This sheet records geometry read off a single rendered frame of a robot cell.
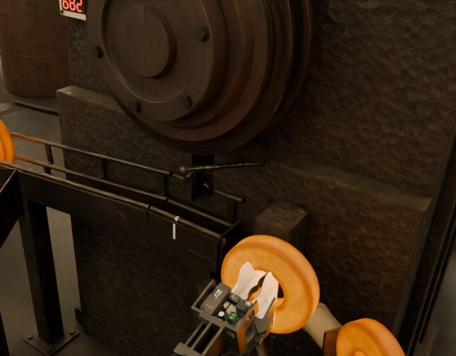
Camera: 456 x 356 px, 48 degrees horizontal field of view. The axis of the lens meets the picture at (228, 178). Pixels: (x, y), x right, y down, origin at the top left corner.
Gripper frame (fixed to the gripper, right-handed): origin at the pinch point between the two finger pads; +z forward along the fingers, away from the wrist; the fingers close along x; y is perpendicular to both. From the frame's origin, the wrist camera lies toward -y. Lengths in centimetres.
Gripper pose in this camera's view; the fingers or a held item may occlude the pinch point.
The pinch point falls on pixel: (270, 275)
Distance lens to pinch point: 78.8
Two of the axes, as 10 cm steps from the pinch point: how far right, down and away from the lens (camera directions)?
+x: -8.4, -3.1, 4.5
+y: -1.0, -7.3, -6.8
